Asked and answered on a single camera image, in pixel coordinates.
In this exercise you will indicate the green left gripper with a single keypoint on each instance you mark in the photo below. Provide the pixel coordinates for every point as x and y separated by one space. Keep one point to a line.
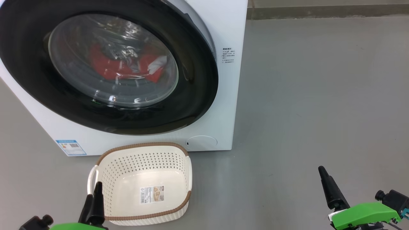
80 226

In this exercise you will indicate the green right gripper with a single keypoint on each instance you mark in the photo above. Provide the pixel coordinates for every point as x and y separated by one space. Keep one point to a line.
364 215

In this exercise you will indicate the red garment with white stripes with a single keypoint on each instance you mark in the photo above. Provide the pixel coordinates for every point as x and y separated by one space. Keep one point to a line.
108 68

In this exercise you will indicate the washing machine door edge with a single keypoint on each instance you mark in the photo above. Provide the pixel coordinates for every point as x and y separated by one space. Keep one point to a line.
32 80

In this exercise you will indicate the cream perforated laundry basket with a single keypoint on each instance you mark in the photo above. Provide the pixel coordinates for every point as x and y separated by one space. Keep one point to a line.
127 195

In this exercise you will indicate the printed paper label sticker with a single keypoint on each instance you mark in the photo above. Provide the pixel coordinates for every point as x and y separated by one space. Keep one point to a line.
152 195

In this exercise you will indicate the white front-load washing machine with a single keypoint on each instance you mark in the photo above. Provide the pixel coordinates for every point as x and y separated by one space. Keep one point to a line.
225 111

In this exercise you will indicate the blue energy label sticker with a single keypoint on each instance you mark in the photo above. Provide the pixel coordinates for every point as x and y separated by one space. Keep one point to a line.
71 148

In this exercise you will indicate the round white filter cover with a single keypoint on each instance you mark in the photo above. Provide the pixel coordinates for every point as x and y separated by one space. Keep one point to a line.
201 142

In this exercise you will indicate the small printed text sticker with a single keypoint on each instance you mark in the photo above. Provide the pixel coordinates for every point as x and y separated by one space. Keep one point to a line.
228 55

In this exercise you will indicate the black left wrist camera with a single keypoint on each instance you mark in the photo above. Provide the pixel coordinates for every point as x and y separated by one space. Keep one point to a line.
35 223

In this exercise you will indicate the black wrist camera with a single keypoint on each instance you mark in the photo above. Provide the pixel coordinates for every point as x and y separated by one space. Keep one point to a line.
35 223
394 199

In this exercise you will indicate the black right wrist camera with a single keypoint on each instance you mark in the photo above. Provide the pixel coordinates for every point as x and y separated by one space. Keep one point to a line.
394 199

